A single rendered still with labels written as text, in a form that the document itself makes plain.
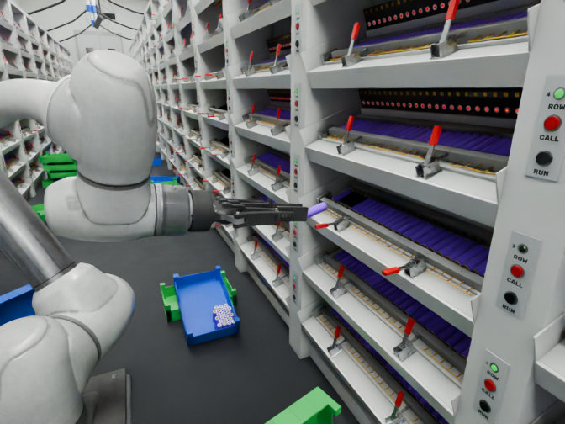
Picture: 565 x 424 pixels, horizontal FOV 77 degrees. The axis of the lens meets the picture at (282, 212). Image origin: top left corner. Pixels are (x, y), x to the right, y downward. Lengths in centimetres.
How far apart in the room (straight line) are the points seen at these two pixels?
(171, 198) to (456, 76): 49
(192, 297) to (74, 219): 106
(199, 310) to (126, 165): 110
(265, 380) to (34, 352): 74
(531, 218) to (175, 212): 52
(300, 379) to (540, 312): 88
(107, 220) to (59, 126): 14
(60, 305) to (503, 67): 94
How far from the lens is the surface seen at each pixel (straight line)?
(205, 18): 242
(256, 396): 127
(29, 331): 84
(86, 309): 94
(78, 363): 89
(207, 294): 161
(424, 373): 86
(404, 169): 75
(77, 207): 60
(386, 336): 92
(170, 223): 61
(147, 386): 137
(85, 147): 54
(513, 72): 60
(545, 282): 59
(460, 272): 73
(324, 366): 131
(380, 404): 105
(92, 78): 51
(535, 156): 56
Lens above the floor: 91
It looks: 19 degrees down
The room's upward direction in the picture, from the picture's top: straight up
